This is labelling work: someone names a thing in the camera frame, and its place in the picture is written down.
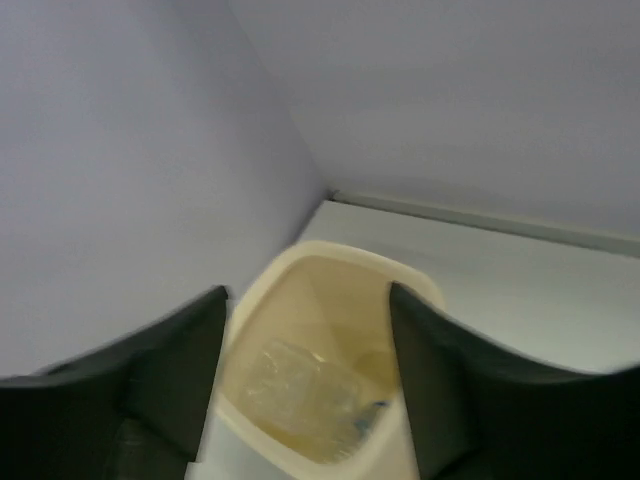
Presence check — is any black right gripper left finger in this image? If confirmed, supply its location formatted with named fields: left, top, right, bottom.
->
left=1, top=286, right=228, bottom=479

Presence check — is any cream plastic bin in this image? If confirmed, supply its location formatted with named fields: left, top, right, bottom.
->
left=213, top=241, right=444, bottom=479

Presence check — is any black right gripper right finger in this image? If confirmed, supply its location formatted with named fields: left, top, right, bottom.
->
left=389, top=283, right=639, bottom=479

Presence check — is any large clear plastic bottle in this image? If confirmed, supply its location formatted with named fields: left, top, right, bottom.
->
left=238, top=340, right=390, bottom=464

